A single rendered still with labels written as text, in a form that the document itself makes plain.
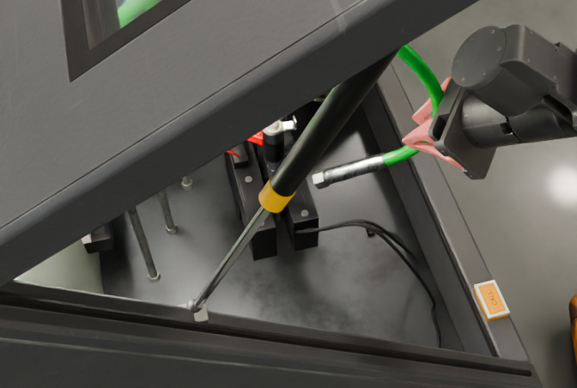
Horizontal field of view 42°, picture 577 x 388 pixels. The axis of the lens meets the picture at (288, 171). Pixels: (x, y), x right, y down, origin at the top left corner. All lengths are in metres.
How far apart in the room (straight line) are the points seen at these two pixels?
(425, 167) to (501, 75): 0.55
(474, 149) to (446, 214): 0.38
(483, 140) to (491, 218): 1.56
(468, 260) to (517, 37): 0.51
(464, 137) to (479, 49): 0.12
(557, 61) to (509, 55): 0.05
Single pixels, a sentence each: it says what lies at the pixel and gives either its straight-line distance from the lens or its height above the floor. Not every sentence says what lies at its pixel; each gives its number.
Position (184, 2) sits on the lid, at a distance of 0.39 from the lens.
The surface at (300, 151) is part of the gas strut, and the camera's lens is 0.46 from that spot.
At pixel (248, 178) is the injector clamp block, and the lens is 1.10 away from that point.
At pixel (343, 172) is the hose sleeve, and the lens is 0.87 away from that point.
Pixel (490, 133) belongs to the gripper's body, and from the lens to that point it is 0.72.
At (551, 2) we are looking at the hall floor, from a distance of 2.98.
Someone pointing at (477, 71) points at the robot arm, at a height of 1.42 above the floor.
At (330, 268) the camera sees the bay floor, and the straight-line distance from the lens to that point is 1.19.
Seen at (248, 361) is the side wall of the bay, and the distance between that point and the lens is 0.66.
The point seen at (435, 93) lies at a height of 1.32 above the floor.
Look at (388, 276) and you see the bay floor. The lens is 1.19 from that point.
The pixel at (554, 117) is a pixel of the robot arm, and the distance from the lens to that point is 0.68.
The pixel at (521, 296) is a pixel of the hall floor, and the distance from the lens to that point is 2.18.
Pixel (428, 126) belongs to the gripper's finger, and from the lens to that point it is 0.75.
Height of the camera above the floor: 1.87
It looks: 54 degrees down
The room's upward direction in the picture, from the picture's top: 2 degrees counter-clockwise
